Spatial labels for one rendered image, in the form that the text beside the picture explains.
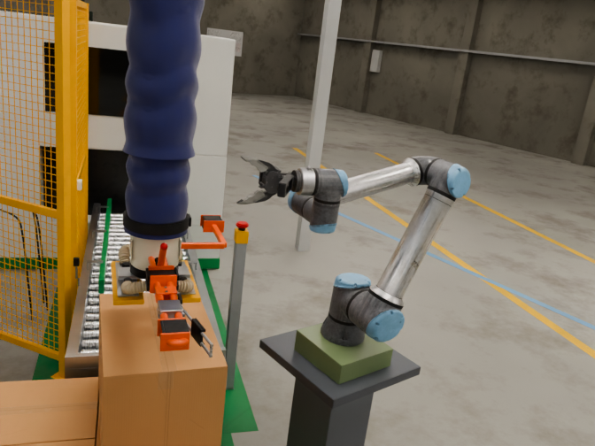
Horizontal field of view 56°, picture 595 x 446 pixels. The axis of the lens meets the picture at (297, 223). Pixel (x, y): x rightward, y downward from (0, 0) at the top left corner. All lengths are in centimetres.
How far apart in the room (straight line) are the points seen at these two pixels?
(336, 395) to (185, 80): 127
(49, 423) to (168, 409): 57
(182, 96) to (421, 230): 100
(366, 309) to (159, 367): 80
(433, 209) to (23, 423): 173
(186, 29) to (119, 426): 128
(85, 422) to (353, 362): 105
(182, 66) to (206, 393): 108
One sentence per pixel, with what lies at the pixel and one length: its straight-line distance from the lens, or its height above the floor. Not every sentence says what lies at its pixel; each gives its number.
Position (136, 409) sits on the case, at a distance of 201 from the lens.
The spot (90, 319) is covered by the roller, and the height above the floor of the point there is 53.
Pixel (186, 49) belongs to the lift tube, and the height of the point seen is 195.
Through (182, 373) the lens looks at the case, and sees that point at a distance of 196.
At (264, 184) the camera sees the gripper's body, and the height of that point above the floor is 157.
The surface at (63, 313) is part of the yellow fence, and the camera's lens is 345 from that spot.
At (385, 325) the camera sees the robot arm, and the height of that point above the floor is 103.
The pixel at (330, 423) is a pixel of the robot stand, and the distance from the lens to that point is 251.
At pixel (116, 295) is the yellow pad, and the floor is 113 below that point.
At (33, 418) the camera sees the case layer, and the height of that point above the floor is 54.
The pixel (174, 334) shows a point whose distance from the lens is 150.
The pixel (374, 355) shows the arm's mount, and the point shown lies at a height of 83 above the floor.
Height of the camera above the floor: 200
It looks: 18 degrees down
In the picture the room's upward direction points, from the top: 7 degrees clockwise
